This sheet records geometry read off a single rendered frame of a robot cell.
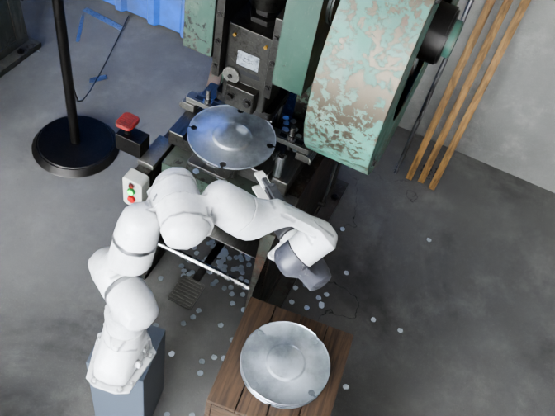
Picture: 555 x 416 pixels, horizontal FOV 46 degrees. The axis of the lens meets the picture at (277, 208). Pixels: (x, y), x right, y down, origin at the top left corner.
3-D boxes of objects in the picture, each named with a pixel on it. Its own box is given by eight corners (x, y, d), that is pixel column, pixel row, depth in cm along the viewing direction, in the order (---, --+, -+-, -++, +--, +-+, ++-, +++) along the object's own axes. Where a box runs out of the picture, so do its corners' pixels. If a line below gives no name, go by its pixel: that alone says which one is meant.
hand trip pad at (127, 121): (130, 145, 217) (129, 130, 211) (114, 139, 218) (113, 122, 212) (141, 133, 221) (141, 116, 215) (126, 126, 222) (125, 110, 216)
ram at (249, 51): (256, 121, 204) (270, 44, 181) (214, 103, 206) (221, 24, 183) (280, 91, 214) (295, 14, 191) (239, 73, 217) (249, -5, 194)
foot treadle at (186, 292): (189, 316, 246) (190, 309, 241) (166, 304, 247) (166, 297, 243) (258, 210, 282) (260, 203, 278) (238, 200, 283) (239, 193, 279)
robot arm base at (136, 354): (135, 401, 188) (135, 380, 177) (74, 380, 189) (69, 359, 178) (164, 335, 202) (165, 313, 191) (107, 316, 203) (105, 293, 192)
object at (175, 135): (284, 196, 219) (287, 185, 214) (168, 142, 226) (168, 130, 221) (319, 142, 237) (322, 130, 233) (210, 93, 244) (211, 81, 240)
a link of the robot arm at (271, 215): (228, 241, 159) (296, 289, 180) (286, 194, 155) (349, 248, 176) (215, 211, 166) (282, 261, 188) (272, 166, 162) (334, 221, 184)
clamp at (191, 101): (221, 125, 226) (224, 103, 219) (178, 106, 229) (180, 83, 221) (230, 115, 230) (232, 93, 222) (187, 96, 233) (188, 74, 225)
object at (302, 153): (310, 165, 221) (315, 144, 213) (265, 145, 224) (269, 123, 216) (316, 154, 225) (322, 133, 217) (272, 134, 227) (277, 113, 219)
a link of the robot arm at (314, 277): (291, 227, 177) (262, 249, 179) (314, 265, 170) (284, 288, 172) (318, 243, 192) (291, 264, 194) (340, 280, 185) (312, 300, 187)
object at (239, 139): (200, 97, 223) (200, 96, 222) (282, 117, 223) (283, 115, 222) (176, 157, 204) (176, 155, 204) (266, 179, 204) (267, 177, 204)
